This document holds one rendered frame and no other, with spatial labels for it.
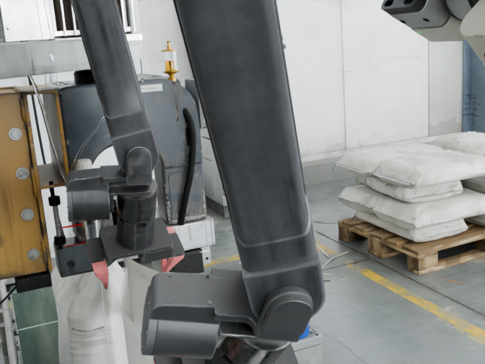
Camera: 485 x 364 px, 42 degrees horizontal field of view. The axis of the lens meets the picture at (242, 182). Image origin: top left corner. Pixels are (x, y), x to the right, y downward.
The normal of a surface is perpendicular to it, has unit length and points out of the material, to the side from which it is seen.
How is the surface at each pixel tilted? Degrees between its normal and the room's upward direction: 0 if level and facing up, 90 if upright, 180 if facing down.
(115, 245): 29
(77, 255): 90
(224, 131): 116
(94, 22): 101
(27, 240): 90
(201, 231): 90
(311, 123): 90
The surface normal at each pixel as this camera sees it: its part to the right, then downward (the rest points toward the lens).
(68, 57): 0.88, 0.04
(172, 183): 0.40, 0.18
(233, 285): 0.23, -0.77
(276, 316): 0.10, 0.62
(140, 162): 0.26, 0.37
